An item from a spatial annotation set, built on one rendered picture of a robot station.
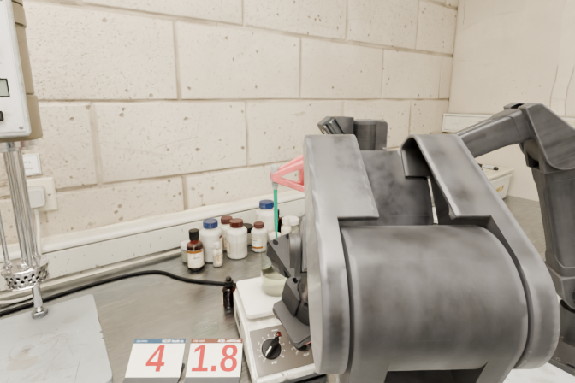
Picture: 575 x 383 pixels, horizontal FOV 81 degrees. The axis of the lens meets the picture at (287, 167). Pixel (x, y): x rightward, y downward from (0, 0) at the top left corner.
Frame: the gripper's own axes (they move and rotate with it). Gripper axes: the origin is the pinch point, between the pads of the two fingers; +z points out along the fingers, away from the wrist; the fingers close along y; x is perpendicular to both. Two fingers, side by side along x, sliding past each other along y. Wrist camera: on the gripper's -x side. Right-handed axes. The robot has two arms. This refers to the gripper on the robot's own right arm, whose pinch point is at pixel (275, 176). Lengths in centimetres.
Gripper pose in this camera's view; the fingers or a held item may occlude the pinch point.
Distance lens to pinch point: 60.7
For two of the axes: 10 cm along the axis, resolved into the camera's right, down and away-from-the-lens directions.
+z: -9.6, 0.6, -2.8
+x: 0.0, 9.8, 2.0
